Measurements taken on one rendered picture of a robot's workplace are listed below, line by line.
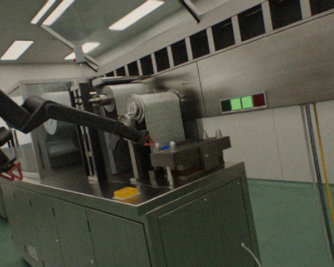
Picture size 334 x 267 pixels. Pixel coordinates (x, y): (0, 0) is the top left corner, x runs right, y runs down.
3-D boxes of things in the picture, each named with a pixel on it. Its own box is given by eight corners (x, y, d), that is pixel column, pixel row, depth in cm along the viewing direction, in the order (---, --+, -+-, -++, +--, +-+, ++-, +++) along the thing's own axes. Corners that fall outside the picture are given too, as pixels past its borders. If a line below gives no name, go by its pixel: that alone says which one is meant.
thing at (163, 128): (151, 154, 140) (145, 117, 139) (185, 144, 155) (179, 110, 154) (152, 154, 139) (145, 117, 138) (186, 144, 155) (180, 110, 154)
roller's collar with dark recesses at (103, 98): (97, 107, 160) (94, 95, 160) (106, 105, 164) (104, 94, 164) (102, 105, 155) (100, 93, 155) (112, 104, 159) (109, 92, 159)
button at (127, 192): (114, 197, 118) (113, 191, 118) (128, 192, 122) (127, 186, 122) (123, 199, 112) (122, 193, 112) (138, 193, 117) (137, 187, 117)
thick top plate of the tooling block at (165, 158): (151, 166, 134) (149, 153, 134) (207, 148, 160) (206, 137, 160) (174, 167, 122) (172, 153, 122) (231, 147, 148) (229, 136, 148)
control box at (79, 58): (74, 65, 186) (70, 49, 186) (84, 64, 188) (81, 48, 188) (74, 62, 180) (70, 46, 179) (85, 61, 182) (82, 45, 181)
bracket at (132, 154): (129, 181, 144) (118, 120, 143) (140, 177, 149) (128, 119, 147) (135, 181, 141) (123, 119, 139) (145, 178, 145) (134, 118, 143)
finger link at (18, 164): (20, 174, 129) (6, 158, 124) (30, 173, 125) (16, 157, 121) (9, 186, 124) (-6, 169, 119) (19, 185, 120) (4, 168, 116)
